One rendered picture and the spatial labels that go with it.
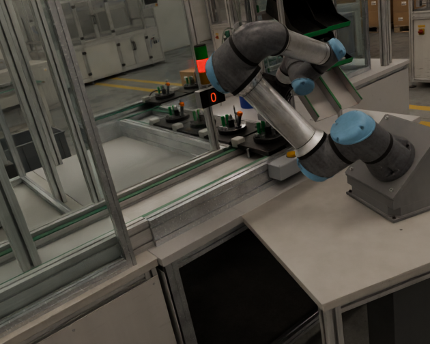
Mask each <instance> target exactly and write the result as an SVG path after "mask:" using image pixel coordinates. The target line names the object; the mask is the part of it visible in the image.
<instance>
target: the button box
mask: <svg viewBox="0 0 430 344"><path fill-rule="evenodd" d="M300 170H301V168H299V167H298V165H297V157H296V156H294V157H288V156H287V155H286V154H285V155H284V156H281V157H280V158H277V159H276V160H273V161H272V162H269V163H268V173H269V177H271V178H273V179H276V180H280V181H283V180H285V179H286V178H288V177H290V176H292V175H294V174H295V173H297V172H299V171H300Z"/></svg>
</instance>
